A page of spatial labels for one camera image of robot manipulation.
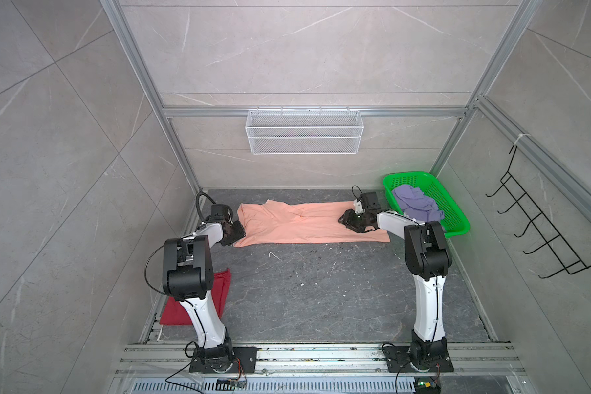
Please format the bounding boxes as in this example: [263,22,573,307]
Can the salmon pink t shirt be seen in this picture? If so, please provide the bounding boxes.
[234,200,390,248]

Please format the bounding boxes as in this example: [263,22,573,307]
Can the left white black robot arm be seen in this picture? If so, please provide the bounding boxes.
[162,221,245,373]

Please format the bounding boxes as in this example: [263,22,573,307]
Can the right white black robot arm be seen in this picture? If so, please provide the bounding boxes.
[338,209,452,372]

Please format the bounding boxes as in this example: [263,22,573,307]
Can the purple t shirt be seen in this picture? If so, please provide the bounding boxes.
[392,184,445,223]

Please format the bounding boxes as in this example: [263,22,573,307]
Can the green plastic laundry basket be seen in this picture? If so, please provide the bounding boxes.
[383,172,471,239]

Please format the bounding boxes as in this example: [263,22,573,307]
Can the folded dark red t shirt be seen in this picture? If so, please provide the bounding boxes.
[160,269,231,326]

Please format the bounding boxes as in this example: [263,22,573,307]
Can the left black corrugated cable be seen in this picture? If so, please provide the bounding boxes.
[195,190,218,223]

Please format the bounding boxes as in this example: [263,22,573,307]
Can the white wire mesh shelf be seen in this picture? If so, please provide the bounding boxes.
[246,109,364,155]

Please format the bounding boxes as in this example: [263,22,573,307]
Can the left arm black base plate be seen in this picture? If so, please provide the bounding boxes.
[189,346,259,374]

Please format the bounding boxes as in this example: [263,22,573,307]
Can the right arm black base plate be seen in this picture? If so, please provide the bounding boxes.
[381,342,454,373]

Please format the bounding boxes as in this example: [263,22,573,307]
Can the aluminium rail base frame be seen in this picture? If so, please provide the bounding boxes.
[106,342,535,393]

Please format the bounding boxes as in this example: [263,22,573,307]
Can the aluminium frame profiles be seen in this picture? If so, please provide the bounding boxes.
[102,1,591,223]

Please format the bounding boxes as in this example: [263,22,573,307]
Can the black wire hook rack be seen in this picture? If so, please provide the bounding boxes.
[485,146,591,280]

